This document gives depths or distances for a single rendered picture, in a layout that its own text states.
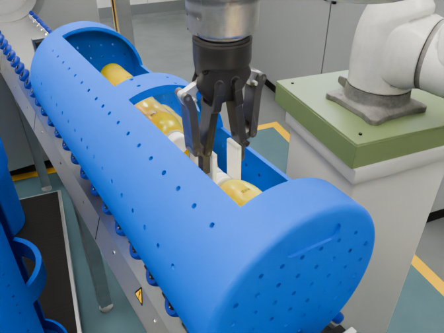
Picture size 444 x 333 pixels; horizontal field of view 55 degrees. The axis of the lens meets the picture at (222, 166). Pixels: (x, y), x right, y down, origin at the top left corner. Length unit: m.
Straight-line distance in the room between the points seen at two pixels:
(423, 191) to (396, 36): 0.43
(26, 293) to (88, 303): 0.75
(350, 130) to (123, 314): 1.31
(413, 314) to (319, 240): 1.56
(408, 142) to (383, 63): 0.19
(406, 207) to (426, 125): 0.24
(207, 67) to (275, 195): 0.18
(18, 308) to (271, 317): 0.88
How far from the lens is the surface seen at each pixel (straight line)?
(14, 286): 1.28
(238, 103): 0.59
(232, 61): 0.53
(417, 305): 2.12
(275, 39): 3.47
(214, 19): 0.51
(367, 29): 1.04
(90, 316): 1.99
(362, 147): 0.98
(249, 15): 0.52
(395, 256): 1.37
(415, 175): 1.17
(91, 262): 1.75
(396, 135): 1.03
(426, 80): 1.02
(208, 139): 0.59
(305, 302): 0.62
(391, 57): 1.02
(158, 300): 0.80
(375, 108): 1.08
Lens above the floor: 1.55
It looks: 35 degrees down
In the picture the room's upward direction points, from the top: straight up
